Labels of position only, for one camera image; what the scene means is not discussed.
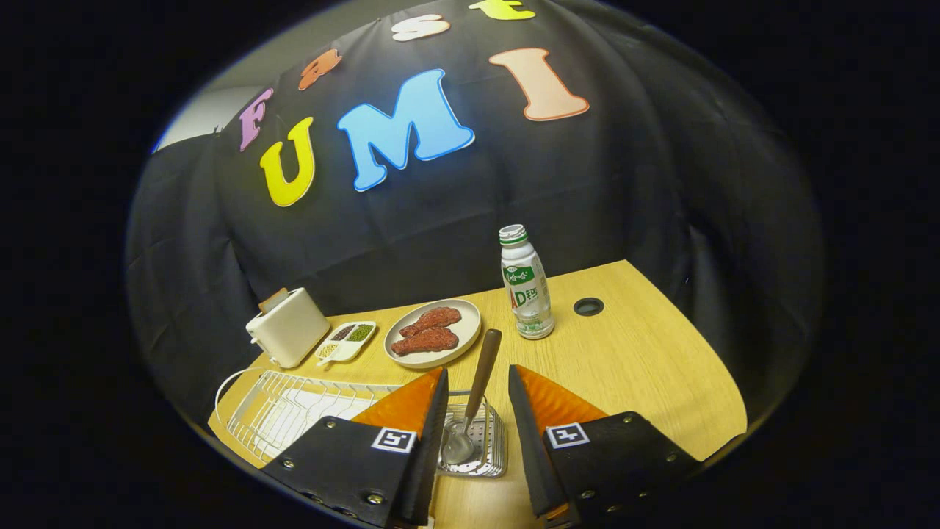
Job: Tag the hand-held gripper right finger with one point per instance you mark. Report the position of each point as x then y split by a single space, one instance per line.
529 455

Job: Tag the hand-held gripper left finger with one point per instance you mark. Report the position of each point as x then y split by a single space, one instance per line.
429 455

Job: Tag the metal cutlery basket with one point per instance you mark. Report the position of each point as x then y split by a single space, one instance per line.
490 441

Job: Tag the beige plate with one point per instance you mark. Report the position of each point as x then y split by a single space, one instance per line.
466 327

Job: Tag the white divided bean dish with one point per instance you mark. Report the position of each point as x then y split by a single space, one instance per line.
344 345

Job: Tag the large red meat piece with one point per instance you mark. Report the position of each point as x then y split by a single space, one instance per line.
426 342

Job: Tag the small red meat piece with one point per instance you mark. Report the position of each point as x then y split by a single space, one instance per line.
440 317

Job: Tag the white green drink bottle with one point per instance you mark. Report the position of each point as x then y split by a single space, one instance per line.
527 294

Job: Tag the white toaster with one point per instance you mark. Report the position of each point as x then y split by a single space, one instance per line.
290 330

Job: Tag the toast slice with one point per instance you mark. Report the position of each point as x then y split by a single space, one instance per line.
272 300

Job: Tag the black backdrop cloth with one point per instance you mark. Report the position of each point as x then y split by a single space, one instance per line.
624 184

